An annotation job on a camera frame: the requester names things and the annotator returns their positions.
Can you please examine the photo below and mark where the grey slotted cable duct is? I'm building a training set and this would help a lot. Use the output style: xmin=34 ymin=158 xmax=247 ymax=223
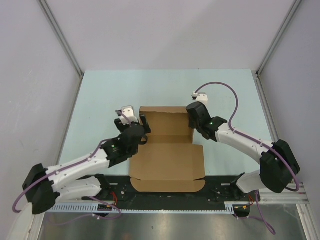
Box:
xmin=47 ymin=201 xmax=250 ymax=214

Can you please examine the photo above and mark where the aluminium frame post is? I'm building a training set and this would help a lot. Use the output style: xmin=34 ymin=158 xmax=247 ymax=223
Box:
xmin=255 ymin=0 xmax=304 ymax=78
xmin=37 ymin=0 xmax=84 ymax=80

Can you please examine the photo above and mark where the aluminium frame post left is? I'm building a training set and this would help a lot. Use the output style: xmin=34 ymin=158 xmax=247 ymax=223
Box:
xmin=37 ymin=0 xmax=84 ymax=80

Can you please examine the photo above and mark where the aluminium right side rail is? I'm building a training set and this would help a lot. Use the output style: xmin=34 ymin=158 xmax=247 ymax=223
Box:
xmin=251 ymin=71 xmax=280 ymax=142

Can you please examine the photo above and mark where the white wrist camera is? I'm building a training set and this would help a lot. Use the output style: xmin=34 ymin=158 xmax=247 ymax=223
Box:
xmin=115 ymin=105 xmax=139 ymax=125
xmin=191 ymin=92 xmax=209 ymax=105

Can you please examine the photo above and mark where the aluminium frame post right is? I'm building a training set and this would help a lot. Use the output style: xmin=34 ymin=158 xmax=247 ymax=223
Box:
xmin=255 ymin=0 xmax=304 ymax=78

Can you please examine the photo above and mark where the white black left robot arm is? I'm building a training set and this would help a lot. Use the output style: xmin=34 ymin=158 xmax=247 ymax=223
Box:
xmin=22 ymin=111 xmax=151 ymax=215

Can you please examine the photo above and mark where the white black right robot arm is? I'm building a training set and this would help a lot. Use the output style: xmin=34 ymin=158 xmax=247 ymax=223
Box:
xmin=186 ymin=101 xmax=301 ymax=201

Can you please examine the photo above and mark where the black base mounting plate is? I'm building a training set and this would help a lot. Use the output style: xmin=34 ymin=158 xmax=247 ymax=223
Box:
xmin=82 ymin=174 xmax=293 ymax=202

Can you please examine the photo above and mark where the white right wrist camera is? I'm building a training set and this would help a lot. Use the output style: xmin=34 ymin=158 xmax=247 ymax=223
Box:
xmin=191 ymin=92 xmax=209 ymax=105

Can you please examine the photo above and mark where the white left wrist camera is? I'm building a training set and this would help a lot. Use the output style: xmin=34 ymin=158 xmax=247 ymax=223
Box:
xmin=115 ymin=105 xmax=139 ymax=125

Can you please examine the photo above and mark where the brown cardboard box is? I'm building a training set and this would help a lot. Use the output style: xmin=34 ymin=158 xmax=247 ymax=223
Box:
xmin=129 ymin=106 xmax=206 ymax=181

